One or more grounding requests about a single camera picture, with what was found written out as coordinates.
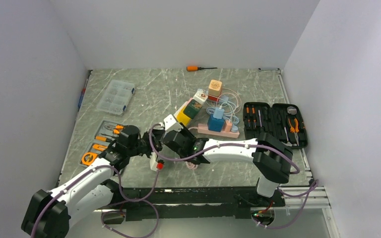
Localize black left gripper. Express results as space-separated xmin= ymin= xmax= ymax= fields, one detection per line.
xmin=128 ymin=129 xmax=165 ymax=160

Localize pink power strip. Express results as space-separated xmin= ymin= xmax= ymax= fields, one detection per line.
xmin=197 ymin=124 xmax=240 ymax=138

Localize blue cube charger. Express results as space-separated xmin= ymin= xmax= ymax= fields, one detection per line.
xmin=207 ymin=114 xmax=225 ymax=132

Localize white power strip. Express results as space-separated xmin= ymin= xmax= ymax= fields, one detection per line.
xmin=174 ymin=98 xmax=192 ymax=119

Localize white cube charger with picture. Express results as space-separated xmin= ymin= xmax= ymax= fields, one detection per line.
xmin=192 ymin=89 xmax=208 ymax=105

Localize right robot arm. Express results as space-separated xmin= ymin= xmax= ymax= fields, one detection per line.
xmin=162 ymin=129 xmax=300 ymax=206

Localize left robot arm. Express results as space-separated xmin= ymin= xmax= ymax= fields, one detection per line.
xmin=21 ymin=125 xmax=165 ymax=238

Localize light blue charger plug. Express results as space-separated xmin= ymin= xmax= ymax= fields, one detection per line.
xmin=212 ymin=107 xmax=225 ymax=119

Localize small pink plug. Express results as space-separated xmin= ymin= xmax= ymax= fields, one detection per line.
xmin=224 ymin=120 xmax=233 ymax=132

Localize small light blue plug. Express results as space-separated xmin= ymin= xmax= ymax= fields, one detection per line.
xmin=231 ymin=125 xmax=239 ymax=133

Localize yellow cube adapter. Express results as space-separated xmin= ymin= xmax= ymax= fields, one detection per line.
xmin=174 ymin=111 xmax=191 ymax=126

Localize dark green cube charger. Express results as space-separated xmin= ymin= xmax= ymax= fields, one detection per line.
xmin=183 ymin=99 xmax=203 ymax=119

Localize red cube adapter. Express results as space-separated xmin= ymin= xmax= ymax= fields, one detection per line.
xmin=208 ymin=95 xmax=218 ymax=102

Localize grey open tool case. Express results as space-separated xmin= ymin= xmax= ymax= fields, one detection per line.
xmin=79 ymin=120 xmax=122 ymax=167

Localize orange black utility knife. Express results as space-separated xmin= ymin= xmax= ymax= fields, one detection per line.
xmin=91 ymin=143 xmax=108 ymax=153

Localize peach cube charger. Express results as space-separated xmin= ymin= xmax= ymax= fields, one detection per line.
xmin=208 ymin=79 xmax=223 ymax=97

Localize clear plastic screw organizer box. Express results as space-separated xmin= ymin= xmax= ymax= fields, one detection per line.
xmin=96 ymin=80 xmax=136 ymax=116

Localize orange screwdriver at back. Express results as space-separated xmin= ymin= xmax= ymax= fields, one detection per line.
xmin=186 ymin=66 xmax=217 ymax=72

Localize orange tape measure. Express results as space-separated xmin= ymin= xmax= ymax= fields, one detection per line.
xmin=81 ymin=152 xmax=98 ymax=166

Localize blue red pen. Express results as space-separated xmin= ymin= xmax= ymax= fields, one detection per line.
xmin=77 ymin=79 xmax=88 ymax=109

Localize black open tool case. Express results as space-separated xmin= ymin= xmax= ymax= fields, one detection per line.
xmin=243 ymin=102 xmax=308 ymax=149

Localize long nose orange pliers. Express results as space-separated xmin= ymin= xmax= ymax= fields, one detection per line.
xmin=288 ymin=117 xmax=299 ymax=146

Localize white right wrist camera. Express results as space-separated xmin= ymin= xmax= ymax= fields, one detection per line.
xmin=163 ymin=114 xmax=184 ymax=133

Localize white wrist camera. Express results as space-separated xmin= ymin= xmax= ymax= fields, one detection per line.
xmin=163 ymin=114 xmax=184 ymax=133
xmin=149 ymin=152 xmax=164 ymax=172

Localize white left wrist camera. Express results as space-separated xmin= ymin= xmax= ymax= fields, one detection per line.
xmin=149 ymin=152 xmax=164 ymax=172

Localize orange handled combination pliers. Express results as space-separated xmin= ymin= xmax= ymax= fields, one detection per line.
xmin=104 ymin=124 xmax=124 ymax=135

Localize light blue coiled cable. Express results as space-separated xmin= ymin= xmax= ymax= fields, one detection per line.
xmin=206 ymin=95 xmax=241 ymax=125

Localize orange handled screwdriver in case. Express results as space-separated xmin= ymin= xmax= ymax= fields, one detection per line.
xmin=95 ymin=136 xmax=114 ymax=143

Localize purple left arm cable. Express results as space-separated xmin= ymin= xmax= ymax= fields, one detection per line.
xmin=29 ymin=164 xmax=160 ymax=238

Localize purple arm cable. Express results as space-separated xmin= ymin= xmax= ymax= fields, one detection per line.
xmin=148 ymin=123 xmax=319 ymax=230
xmin=29 ymin=164 xmax=160 ymax=238

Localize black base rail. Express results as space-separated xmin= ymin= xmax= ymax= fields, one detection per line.
xmin=105 ymin=186 xmax=285 ymax=221

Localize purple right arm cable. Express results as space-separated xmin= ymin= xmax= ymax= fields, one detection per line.
xmin=148 ymin=123 xmax=319 ymax=230

